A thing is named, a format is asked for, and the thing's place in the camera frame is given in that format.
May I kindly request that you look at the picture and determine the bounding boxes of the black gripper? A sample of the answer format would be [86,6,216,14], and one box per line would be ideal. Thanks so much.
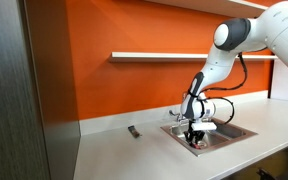
[183,119,206,147]

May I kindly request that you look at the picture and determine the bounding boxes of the purple chocolate bar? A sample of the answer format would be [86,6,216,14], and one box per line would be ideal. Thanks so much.
[190,141,202,150]

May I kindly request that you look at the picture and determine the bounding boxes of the stainless steel sink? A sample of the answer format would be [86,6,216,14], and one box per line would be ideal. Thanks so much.
[160,115,259,158]

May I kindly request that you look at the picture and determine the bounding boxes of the dark brown snack bar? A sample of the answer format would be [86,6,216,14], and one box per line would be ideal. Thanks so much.
[127,124,143,139]

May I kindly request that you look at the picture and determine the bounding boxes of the white counter backsplash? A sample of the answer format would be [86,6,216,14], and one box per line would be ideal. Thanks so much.
[79,89,270,137]

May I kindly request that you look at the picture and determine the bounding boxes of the black chair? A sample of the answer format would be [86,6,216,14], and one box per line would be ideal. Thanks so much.
[255,167,288,180]

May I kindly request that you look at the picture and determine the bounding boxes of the white board panel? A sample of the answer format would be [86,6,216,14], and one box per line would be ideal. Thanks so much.
[270,58,288,103]

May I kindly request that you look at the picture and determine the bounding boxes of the dark wood cabinet panel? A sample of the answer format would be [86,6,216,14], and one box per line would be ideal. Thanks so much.
[0,0,82,180]

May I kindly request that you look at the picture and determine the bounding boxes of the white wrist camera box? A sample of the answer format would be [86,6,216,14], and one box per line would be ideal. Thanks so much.
[191,121,218,132]

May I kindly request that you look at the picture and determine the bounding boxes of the chrome two-handle faucet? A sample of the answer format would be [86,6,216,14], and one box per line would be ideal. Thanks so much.
[168,109,191,127]

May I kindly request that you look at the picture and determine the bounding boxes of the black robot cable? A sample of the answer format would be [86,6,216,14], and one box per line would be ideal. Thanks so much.
[199,52,249,126]

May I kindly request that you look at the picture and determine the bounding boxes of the high white wall shelf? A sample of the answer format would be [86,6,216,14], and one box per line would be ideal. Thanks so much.
[143,0,270,19]

